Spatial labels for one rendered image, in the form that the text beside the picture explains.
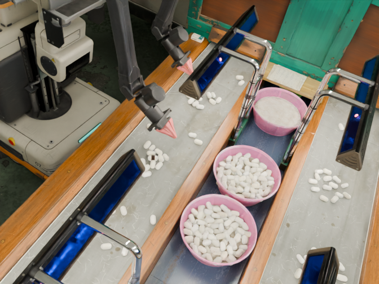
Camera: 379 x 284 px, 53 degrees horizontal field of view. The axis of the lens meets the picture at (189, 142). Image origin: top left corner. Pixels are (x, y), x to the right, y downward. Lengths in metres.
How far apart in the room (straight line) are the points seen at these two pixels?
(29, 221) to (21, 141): 0.94
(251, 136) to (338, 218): 0.52
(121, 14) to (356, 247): 1.12
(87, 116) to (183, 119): 0.80
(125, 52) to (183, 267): 0.74
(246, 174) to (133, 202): 0.46
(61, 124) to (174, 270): 1.22
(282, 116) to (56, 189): 1.03
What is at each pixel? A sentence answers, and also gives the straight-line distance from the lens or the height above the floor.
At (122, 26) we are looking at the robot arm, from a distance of 1.25.
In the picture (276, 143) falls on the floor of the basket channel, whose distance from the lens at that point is 1.77.
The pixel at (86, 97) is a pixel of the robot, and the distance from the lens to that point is 2.41.
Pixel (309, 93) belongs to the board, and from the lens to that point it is 1.94.
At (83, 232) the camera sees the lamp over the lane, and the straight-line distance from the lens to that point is 0.94.
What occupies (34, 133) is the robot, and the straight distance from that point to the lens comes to 2.24.
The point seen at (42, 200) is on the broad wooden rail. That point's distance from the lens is 1.38.
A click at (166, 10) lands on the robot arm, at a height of 1.08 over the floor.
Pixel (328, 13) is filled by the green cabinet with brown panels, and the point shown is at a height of 1.11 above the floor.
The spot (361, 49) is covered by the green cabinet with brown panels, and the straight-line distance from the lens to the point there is 1.95.
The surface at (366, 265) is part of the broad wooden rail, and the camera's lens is 1.47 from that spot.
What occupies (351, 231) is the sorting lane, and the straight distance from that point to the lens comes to 1.55.
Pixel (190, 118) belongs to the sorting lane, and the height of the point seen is 0.74.
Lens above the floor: 1.91
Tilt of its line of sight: 48 degrees down
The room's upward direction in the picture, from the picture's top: 12 degrees clockwise
